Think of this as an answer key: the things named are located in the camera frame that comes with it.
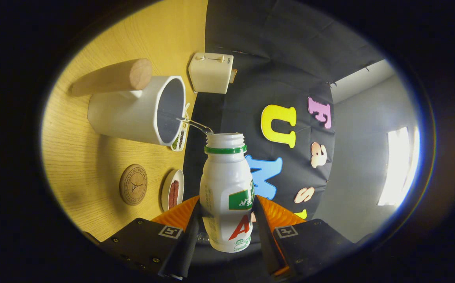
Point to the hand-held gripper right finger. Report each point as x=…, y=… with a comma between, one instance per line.
x=264, y=239

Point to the bread slice in toaster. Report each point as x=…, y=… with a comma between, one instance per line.
x=234, y=76

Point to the black backdrop cloth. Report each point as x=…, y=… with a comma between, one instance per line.
x=270, y=59

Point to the wooden table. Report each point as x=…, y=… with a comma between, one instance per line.
x=85, y=157

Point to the round cork coaster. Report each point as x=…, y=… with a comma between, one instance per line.
x=133, y=184

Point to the white juice bottle green label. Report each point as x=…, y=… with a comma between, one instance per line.
x=223, y=177

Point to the bright ceiling light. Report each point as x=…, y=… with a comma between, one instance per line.
x=398, y=165

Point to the cream toaster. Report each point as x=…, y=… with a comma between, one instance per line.
x=209, y=74

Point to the white divided condiment dish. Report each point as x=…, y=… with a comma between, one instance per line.
x=180, y=142

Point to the red-brown meat slice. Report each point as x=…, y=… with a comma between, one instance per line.
x=176, y=192
x=171, y=196

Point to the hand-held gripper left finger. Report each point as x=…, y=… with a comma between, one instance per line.
x=188, y=245

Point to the white round plate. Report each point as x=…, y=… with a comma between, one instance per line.
x=165, y=192

